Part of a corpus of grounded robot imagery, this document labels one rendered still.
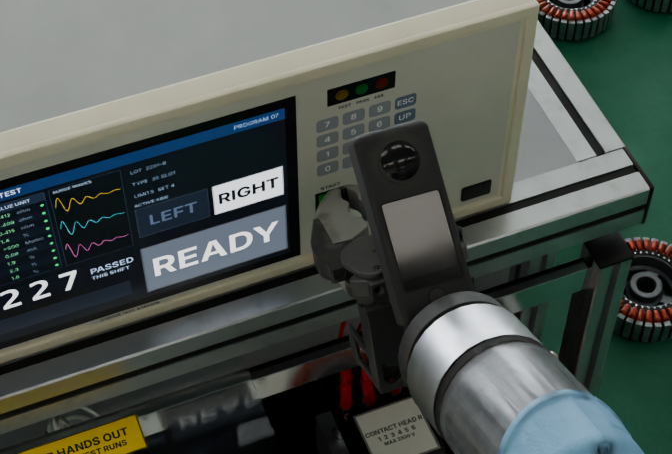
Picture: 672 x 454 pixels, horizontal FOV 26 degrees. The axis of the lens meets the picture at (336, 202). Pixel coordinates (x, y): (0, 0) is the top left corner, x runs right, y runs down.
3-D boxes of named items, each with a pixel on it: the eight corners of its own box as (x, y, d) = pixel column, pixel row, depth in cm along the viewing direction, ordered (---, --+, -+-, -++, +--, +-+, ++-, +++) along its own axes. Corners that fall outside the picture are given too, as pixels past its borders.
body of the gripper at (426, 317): (343, 350, 94) (414, 450, 84) (322, 236, 91) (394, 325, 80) (451, 314, 96) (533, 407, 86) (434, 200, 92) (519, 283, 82)
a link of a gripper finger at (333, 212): (304, 264, 102) (349, 325, 94) (290, 189, 99) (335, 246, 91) (346, 251, 102) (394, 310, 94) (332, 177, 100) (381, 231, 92)
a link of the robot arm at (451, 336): (424, 360, 76) (563, 312, 78) (392, 320, 80) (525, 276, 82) (441, 473, 80) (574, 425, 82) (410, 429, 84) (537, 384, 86)
